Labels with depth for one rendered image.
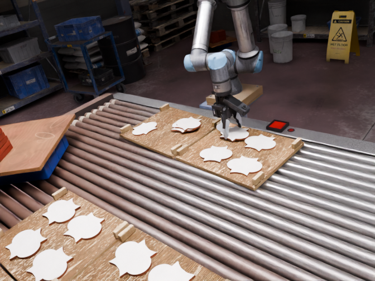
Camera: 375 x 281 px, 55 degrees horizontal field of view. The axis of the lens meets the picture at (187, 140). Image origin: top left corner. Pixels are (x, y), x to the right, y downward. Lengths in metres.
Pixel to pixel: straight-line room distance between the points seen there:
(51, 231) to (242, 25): 1.26
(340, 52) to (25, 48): 4.25
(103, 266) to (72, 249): 0.15
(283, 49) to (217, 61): 3.74
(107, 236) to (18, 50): 4.61
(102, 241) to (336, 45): 4.28
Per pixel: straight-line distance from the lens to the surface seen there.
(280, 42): 5.14
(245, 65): 1.98
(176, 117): 1.88
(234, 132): 1.61
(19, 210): 1.60
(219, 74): 1.48
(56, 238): 1.34
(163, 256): 1.12
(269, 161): 1.42
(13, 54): 5.61
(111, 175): 1.58
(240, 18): 1.85
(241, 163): 1.41
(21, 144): 1.85
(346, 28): 5.00
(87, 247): 1.25
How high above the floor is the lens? 1.74
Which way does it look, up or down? 29 degrees down
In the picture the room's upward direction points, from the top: 12 degrees counter-clockwise
